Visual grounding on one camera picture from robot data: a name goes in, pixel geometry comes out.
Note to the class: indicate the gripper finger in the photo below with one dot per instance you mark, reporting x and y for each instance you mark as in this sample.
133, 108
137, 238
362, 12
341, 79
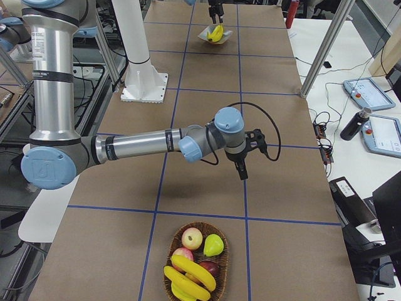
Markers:
221, 15
241, 169
212, 14

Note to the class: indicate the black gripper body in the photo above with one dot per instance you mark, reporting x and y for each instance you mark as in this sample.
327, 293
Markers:
237, 160
215, 6

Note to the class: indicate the greenish yellow banana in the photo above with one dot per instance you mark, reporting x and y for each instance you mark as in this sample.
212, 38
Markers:
214, 33

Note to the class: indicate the yellow banana with dark tip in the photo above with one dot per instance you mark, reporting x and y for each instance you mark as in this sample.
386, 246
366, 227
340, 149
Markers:
222, 30

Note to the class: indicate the large yellow banana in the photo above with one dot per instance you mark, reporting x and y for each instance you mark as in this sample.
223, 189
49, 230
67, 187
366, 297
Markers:
195, 270

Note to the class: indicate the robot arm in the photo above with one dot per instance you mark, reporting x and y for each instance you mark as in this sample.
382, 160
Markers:
57, 152

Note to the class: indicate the grey square plate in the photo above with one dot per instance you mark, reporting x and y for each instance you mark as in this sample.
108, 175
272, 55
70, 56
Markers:
226, 36

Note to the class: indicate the wicker fruit basket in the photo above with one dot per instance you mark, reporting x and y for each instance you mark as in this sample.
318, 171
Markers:
177, 248

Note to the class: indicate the yellow banana at basket front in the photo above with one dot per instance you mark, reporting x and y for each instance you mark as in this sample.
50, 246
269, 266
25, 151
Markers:
187, 286

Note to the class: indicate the red cylinder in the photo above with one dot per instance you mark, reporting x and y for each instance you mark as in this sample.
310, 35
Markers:
292, 9

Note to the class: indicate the green pear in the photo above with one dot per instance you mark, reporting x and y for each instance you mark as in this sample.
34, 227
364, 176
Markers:
213, 245

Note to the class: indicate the orange circuit board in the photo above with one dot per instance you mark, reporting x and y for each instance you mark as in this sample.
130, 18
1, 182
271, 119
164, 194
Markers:
319, 131

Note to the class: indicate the pink peach apple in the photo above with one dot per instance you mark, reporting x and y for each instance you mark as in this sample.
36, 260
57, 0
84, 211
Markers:
192, 238

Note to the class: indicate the dark red apple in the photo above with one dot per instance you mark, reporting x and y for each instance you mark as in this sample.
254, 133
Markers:
211, 267

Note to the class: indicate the small black puck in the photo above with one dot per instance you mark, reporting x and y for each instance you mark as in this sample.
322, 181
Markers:
326, 65

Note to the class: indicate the black water bottle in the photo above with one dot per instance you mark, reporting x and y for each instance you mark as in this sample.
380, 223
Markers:
355, 124

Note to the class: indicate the black box with label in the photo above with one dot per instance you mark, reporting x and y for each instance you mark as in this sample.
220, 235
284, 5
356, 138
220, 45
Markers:
352, 212

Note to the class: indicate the teach pendant far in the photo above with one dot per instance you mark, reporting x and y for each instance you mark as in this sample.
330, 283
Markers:
366, 93

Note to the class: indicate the teach pendant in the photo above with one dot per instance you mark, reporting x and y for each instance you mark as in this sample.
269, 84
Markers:
366, 93
381, 135

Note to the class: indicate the teach pendant near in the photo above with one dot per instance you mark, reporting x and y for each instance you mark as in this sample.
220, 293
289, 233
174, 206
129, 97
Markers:
381, 135

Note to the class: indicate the black computer monitor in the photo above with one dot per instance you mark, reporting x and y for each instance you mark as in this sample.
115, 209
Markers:
386, 200

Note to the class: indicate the white table extension panel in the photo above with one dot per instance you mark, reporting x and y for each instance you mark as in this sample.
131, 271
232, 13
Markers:
43, 218

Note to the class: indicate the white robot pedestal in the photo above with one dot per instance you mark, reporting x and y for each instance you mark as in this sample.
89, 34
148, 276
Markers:
143, 83

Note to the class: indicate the aluminium frame post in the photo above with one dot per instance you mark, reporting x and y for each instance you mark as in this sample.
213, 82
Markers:
325, 47

